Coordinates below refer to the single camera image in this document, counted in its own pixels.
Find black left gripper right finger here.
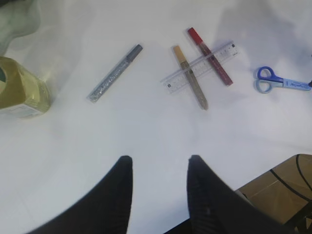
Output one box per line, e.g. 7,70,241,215
186,155,293,234

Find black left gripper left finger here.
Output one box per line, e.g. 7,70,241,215
31,156,133,234

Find blue capped scissors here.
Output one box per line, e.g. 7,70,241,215
255,66,312,94

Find clear plastic ruler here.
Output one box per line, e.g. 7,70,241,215
160,41,238,94

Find silver glitter pen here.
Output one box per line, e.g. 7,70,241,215
87,44,143,103

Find yellow oil bottle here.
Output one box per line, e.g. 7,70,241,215
0,57,51,118

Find red glitter pen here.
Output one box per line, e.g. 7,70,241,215
187,27,233,86

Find gold glitter pen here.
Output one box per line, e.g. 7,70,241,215
173,45,208,110

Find green ruffled glass plate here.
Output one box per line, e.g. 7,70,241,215
0,0,40,56

